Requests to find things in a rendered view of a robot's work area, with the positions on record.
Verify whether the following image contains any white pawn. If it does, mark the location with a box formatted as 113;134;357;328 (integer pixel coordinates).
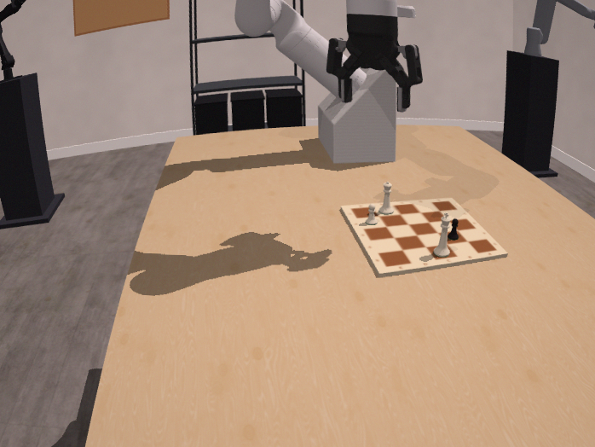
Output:
366;204;378;225

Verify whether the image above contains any wooden chessboard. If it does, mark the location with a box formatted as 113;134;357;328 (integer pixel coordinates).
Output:
341;198;508;277

